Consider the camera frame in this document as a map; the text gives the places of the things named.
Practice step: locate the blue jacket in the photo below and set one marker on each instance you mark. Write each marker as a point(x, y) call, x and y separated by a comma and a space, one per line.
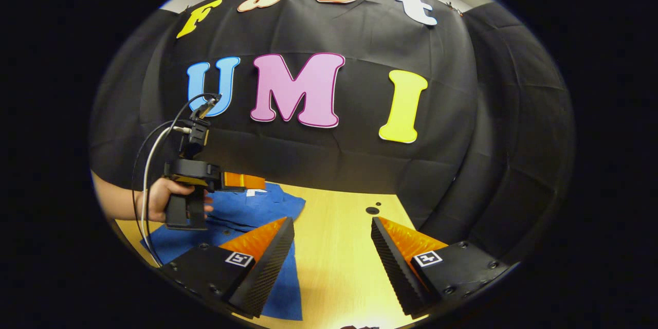
point(241, 211)

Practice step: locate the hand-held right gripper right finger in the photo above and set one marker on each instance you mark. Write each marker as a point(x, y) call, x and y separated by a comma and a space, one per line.
point(396, 267)

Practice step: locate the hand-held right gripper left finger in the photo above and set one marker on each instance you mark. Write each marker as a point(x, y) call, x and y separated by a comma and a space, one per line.
point(267, 267)

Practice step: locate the black backdrop cloth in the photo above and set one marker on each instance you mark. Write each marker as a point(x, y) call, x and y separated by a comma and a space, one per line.
point(360, 164)

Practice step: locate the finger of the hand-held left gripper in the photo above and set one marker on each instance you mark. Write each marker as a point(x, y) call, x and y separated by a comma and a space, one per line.
point(244, 181)

